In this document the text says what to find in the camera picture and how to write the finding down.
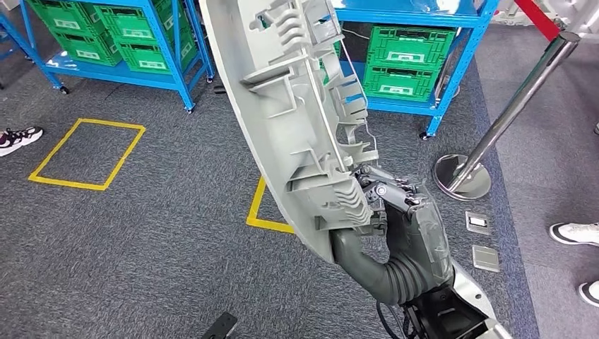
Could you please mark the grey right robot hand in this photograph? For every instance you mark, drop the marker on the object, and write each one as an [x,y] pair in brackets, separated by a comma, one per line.
[416,243]

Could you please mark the grey plastic wheel hubcap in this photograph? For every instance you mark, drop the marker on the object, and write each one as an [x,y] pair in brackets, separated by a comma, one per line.
[262,117]

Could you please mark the blue metal shelf rack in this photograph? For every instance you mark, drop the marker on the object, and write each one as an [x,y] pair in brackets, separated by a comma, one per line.
[383,15]
[93,74]

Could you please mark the steel floor socket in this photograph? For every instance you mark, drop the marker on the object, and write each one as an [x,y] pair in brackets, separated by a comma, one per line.
[478,222]
[485,258]

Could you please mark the yellow floor tape square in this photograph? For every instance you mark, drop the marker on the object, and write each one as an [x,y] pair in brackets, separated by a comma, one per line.
[269,226]
[112,124]

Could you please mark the person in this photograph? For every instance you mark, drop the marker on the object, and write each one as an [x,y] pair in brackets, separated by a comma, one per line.
[18,140]
[575,234]

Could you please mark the green plastic crate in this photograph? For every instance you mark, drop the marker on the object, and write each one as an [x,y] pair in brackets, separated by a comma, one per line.
[149,56]
[407,47]
[84,44]
[131,23]
[402,84]
[61,14]

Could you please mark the belt barrier stanchion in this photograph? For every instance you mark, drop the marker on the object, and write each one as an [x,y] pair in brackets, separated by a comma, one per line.
[515,108]

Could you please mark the black cylinder object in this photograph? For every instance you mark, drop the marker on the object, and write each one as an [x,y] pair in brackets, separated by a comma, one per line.
[220,89]

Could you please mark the red barrier belt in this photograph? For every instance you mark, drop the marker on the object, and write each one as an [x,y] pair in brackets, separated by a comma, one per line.
[538,18]

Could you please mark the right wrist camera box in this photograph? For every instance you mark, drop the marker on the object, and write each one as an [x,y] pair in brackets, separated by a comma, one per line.
[496,331]

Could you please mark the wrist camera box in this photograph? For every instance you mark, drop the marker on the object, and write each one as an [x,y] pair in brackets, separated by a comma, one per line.
[496,331]
[220,327]

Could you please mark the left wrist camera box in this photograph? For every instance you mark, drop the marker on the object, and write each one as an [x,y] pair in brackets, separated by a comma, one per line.
[220,327]

